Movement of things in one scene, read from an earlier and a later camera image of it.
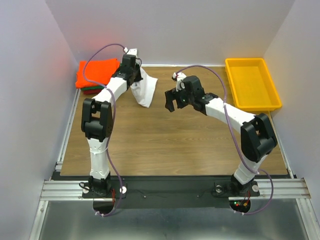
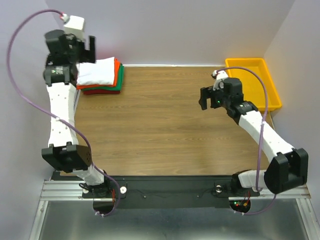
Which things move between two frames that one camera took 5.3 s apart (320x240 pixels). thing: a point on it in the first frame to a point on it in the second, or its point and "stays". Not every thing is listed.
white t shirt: [143, 90] to [102, 72]
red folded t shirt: [92, 92] stays
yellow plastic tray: [252, 86] stays
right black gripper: [170, 96] to [205, 93]
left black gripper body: [136, 72] to [77, 54]
